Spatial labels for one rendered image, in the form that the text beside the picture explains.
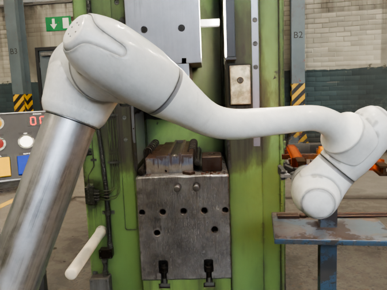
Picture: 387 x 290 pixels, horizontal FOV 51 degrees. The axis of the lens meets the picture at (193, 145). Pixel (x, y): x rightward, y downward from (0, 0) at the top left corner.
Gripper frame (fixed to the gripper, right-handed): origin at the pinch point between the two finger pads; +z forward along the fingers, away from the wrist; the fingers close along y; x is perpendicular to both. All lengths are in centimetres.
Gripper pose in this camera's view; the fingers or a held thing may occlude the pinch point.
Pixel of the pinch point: (299, 166)
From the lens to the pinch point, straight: 133.2
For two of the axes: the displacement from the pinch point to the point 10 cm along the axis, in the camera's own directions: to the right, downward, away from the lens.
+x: -0.4, -9.9, -1.4
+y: 9.9, -0.2, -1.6
